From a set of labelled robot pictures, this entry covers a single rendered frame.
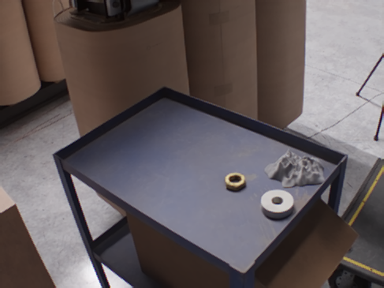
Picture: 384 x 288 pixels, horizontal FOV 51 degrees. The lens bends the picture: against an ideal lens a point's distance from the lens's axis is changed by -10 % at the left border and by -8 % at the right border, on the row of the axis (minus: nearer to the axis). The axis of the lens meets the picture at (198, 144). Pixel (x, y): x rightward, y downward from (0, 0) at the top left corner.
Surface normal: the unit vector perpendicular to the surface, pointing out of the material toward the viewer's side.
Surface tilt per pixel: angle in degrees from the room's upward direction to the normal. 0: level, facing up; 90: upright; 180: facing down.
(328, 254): 26
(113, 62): 90
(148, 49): 90
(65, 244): 0
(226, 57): 90
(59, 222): 0
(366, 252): 0
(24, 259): 90
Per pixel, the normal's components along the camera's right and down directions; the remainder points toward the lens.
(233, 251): -0.07, -0.81
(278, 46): 0.26, 0.55
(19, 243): 0.71, 0.37
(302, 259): 0.26, -0.58
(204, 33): -0.04, 0.58
